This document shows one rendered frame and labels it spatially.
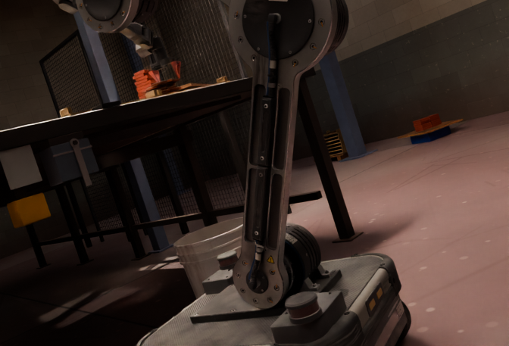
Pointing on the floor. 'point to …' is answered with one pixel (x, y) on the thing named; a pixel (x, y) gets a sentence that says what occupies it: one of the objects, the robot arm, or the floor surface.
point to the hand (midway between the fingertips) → (169, 80)
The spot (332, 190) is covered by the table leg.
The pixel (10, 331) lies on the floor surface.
